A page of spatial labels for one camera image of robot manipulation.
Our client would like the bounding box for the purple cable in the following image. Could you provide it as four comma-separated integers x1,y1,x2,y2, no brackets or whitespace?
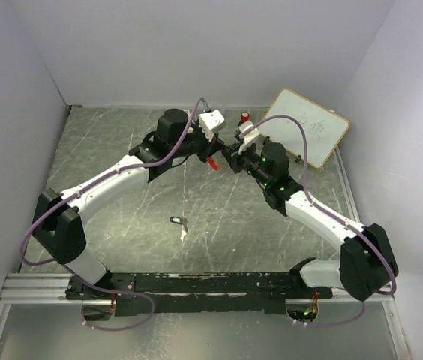
239,115,398,328
19,97,209,331

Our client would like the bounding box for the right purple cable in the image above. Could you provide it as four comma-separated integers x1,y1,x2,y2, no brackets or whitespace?
239,115,398,328

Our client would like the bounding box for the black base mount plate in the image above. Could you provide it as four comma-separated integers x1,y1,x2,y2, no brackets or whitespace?
65,271,332,317

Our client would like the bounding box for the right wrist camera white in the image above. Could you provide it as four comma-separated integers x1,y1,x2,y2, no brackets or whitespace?
235,120,260,155

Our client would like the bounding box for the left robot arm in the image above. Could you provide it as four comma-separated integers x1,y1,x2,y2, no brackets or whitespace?
32,109,224,299

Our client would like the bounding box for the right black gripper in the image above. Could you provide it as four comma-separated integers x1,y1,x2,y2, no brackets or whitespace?
223,140,272,188

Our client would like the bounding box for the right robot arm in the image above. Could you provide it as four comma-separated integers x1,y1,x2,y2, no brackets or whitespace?
222,142,398,301

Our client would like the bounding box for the small whiteboard wood frame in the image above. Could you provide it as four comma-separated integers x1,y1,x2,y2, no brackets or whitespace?
259,88,350,169

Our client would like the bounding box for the black key tag with key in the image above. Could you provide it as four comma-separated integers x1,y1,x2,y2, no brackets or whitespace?
169,216,188,233

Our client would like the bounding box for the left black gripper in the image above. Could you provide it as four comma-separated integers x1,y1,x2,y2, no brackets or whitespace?
172,123,227,165

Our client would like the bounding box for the red black stamp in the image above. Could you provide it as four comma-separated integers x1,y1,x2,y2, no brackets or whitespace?
239,112,250,125

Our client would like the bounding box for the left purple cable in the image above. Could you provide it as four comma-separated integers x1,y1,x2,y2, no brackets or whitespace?
19,97,209,331

